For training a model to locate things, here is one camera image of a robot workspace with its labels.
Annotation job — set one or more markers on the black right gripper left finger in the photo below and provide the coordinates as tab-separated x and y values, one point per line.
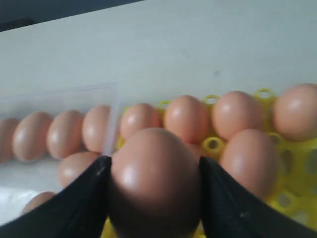
79	211

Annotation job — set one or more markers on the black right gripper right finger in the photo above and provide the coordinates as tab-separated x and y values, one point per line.
230	211

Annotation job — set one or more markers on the brown egg fourth row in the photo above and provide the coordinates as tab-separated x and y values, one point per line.
155	187
251	158

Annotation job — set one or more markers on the yellow plastic egg tray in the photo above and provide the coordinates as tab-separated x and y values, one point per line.
295	192

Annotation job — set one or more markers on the brown egg packed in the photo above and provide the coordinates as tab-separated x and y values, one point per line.
188	118
138	117
295	113
234	112

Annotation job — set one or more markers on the brown egg second row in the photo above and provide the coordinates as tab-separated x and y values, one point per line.
73	166

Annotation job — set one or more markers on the brown egg top row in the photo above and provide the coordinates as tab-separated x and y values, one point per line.
29	138
64	136
7	128
100	129

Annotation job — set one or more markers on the clear plastic egg box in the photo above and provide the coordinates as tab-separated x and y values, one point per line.
21	181

